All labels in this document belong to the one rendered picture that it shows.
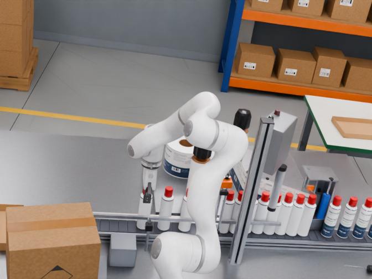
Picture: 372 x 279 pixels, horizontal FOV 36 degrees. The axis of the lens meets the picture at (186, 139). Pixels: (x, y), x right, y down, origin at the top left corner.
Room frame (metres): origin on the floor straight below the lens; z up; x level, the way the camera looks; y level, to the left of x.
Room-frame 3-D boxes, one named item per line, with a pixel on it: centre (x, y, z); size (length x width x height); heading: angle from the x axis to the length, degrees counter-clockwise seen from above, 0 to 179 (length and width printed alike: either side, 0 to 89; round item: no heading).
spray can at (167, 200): (1.98, 0.04, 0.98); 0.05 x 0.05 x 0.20
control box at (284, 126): (1.97, -0.33, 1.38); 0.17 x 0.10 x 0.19; 156
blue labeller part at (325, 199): (2.16, -0.65, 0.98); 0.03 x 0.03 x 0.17
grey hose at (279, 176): (1.96, -0.39, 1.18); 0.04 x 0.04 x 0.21
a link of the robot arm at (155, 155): (1.96, 0.13, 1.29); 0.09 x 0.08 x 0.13; 136
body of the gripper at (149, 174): (1.97, 0.12, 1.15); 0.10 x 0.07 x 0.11; 11
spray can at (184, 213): (2.00, -0.05, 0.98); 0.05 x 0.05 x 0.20
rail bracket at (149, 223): (1.90, 0.10, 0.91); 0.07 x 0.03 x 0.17; 11
